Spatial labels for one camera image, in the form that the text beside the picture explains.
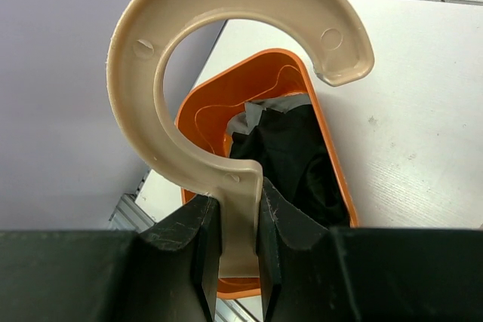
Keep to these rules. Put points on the wooden hanger of black skirt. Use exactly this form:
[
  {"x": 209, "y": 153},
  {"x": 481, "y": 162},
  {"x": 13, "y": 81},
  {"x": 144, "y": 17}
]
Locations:
[{"x": 145, "y": 36}]

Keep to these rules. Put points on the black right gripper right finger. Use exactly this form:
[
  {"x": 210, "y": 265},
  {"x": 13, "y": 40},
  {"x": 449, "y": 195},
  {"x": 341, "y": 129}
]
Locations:
[{"x": 312, "y": 273}]

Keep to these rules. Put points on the grey pleated skirt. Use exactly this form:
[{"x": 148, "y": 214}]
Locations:
[{"x": 244, "y": 122}]

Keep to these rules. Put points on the black pleated skirt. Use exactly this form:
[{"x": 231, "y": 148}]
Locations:
[{"x": 295, "y": 159}]

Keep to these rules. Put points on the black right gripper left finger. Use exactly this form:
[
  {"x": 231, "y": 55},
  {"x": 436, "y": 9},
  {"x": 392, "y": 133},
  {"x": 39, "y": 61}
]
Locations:
[{"x": 169, "y": 272}]

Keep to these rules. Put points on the orange plastic basket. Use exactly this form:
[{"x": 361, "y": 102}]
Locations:
[{"x": 206, "y": 111}]

